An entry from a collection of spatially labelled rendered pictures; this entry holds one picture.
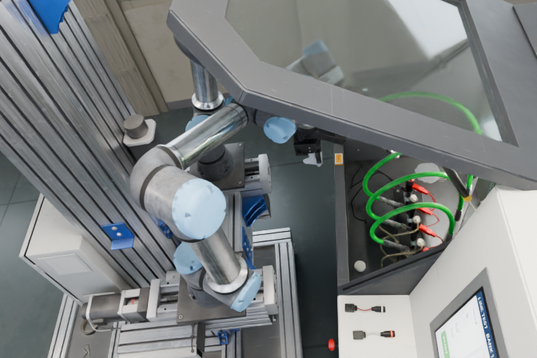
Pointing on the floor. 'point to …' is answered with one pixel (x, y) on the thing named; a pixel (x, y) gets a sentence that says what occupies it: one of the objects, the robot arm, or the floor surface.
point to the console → (525, 273)
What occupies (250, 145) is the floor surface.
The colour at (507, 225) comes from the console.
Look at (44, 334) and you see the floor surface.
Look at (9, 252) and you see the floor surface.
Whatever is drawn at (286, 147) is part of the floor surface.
